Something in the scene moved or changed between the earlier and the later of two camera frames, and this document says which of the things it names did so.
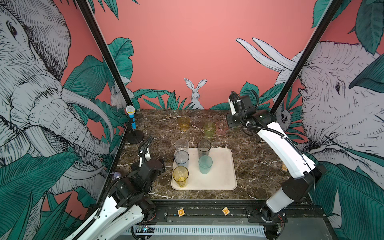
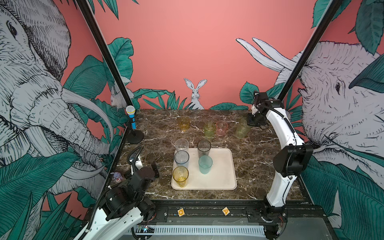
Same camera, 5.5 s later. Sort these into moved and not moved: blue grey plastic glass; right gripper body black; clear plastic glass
Moved: right gripper body black
Not moved: clear plastic glass; blue grey plastic glass
